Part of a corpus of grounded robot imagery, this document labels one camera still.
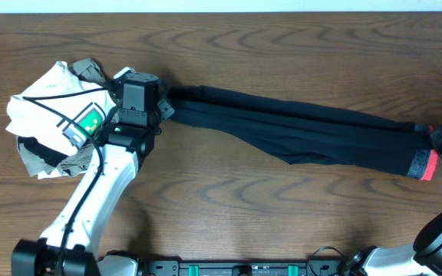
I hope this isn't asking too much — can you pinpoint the black leggings grey waistband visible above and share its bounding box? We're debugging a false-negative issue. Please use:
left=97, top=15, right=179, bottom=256
left=168, top=86, right=439, bottom=181

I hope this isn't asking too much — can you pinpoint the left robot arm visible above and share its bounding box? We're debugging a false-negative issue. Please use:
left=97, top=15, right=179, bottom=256
left=11, top=73, right=173, bottom=275

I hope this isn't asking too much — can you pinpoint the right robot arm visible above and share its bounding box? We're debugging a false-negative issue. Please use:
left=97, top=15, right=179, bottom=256
left=338, top=125, right=442, bottom=276

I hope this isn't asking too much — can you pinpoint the olive green garment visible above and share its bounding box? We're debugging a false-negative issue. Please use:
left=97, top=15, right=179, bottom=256
left=22, top=58, right=106, bottom=179

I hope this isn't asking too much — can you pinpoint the white printed t-shirt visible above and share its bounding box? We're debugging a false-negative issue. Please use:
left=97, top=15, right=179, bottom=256
left=6, top=61, right=115, bottom=156

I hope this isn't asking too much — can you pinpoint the black garment under shirt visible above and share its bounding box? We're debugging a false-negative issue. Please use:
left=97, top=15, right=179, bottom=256
left=17, top=136, right=68, bottom=167

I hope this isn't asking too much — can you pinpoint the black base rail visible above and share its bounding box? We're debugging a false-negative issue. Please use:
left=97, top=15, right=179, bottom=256
left=101, top=251, right=345, bottom=276

